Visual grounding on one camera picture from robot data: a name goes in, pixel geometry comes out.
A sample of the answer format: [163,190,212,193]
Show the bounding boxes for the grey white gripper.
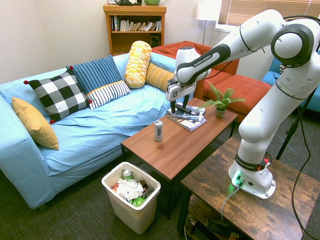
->
[165,79,197,114]

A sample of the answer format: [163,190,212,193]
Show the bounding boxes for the silver drink can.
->
[154,120,164,142]

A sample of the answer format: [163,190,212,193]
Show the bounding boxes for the beige plastic trash bin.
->
[101,161,162,235]

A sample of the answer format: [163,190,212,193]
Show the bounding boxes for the black remote control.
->
[174,103,193,114]

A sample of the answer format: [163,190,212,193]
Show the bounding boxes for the magazine with brown cover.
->
[165,113,208,133]

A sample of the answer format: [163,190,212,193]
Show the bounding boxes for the mustard fine striped pillow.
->
[145,63,175,93]

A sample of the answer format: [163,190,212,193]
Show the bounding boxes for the small potted fern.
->
[199,80,247,119]

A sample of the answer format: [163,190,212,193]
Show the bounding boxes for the reddish wood coffee table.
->
[120,97,239,221]

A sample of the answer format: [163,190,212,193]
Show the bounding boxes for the yellow white patterned bolster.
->
[124,40,153,90]

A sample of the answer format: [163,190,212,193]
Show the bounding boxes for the orange sofa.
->
[151,40,273,123]

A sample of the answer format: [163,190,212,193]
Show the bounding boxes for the navy white striped pillow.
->
[85,80,131,111]

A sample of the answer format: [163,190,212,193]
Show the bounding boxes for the blue dark striped pillow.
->
[65,54,123,96]

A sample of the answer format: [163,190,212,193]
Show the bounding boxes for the row of books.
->
[110,15,163,32]

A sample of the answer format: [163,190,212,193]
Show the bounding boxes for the light blue sofa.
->
[0,52,196,210]

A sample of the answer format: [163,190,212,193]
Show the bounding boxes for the teal blue couch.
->
[261,49,320,113]

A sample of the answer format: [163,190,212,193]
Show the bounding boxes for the white shade floor lamp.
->
[196,0,223,46]

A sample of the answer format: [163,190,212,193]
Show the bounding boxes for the crumpled white paper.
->
[116,178,145,201]

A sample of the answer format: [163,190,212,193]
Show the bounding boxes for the wooden bookshelf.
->
[102,4,168,56]

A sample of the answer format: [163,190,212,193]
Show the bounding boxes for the green plastic bottle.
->
[131,196,147,207]

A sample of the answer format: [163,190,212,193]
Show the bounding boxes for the wooden window blinds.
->
[217,0,320,26]

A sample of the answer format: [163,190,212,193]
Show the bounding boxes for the black tripod stand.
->
[275,91,316,161]

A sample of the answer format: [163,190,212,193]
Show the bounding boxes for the black object on bookshelf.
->
[114,0,143,6]

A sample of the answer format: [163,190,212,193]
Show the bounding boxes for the black white checked pillow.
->
[23,70,93,125]

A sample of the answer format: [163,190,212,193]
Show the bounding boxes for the black box under table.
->
[206,217,240,237]

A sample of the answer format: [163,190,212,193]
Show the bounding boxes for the rustic dark wood table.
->
[176,136,320,240]

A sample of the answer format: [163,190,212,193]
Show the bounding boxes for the plain mustard yellow pillow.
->
[11,96,60,151]

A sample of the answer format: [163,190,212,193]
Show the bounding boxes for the grey cable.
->
[220,183,242,222]

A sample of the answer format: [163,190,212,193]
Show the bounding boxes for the black cable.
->
[282,15,320,240]

